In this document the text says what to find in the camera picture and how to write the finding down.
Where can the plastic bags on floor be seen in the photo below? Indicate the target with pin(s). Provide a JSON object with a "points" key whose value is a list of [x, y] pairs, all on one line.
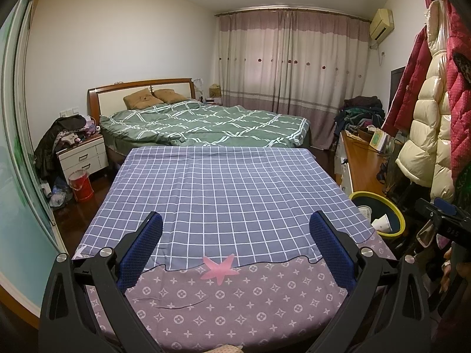
{"points": [[57, 196]]}

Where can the person's right hand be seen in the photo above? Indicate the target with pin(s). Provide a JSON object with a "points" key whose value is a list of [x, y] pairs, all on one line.
{"points": [[447, 275]]}

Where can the clothes pile on cabinet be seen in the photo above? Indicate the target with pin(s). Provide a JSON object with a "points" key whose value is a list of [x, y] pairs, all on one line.
{"points": [[360, 114]]}

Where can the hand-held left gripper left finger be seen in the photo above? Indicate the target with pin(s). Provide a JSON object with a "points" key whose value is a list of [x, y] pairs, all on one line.
{"points": [[141, 250]]}

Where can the brown pillow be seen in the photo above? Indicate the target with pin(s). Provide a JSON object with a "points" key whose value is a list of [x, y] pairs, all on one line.
{"points": [[141, 100], [171, 96]]}

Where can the white nightstand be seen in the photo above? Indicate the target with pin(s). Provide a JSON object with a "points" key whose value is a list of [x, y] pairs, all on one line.
{"points": [[82, 158]]}

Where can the pink beige curtain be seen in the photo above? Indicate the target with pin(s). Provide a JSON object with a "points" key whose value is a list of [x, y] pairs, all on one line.
{"points": [[287, 73]]}

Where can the small green box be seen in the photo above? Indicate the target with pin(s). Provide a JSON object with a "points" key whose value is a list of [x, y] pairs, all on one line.
{"points": [[378, 141]]}

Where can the cream puffer jacket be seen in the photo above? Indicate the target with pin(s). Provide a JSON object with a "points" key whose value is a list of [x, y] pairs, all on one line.
{"points": [[427, 125]]}

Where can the blue checked tablecloth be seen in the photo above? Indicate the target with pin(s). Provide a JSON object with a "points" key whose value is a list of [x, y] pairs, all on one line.
{"points": [[220, 198]]}

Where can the yellow-rimmed blue bin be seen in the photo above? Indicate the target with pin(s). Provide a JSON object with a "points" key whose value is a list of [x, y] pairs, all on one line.
{"points": [[381, 206]]}

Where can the sliding glass door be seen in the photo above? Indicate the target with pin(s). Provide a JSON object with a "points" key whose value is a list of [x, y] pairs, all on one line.
{"points": [[22, 136]]}

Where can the wooden bed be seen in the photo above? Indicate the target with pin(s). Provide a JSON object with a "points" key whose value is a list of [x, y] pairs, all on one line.
{"points": [[110, 97]]}

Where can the dark red quilted jacket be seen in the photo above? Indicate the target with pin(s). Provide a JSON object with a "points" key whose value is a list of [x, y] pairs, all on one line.
{"points": [[460, 99]]}

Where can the white paper cup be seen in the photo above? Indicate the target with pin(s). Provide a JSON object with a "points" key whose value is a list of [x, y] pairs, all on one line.
{"points": [[381, 224]]}

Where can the red bucket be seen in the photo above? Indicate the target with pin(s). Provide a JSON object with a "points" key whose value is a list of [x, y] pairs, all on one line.
{"points": [[81, 187]]}

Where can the black television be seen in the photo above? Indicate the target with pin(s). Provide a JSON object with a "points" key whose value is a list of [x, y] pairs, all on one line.
{"points": [[396, 84]]}

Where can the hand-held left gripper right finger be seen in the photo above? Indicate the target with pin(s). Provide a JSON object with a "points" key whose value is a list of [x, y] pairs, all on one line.
{"points": [[331, 250]]}

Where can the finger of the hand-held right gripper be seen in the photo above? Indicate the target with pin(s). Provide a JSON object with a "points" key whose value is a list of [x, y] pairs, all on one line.
{"points": [[445, 206]]}

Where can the wooden cabinet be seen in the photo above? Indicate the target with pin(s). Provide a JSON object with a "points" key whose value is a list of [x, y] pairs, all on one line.
{"points": [[364, 161]]}

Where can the beige air conditioner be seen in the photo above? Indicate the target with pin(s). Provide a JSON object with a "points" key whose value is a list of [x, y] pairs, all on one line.
{"points": [[381, 25]]}

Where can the small cardboard box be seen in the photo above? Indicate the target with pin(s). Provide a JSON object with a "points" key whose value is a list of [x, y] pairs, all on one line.
{"points": [[215, 92]]}

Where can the green checked duvet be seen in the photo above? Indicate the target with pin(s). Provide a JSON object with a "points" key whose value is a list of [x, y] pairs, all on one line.
{"points": [[220, 125]]}

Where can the dark clothes pile on nightstand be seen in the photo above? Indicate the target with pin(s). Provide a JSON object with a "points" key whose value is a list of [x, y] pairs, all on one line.
{"points": [[51, 143]]}

